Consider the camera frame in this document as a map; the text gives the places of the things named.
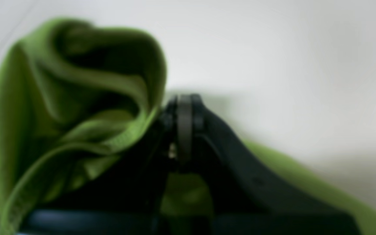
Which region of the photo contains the green t-shirt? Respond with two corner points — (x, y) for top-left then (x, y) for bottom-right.
(0, 18), (376, 235)

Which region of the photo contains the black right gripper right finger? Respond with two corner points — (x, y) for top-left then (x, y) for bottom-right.
(191, 94), (206, 170)

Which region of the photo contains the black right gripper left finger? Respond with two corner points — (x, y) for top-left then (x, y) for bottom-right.
(161, 95), (194, 170)

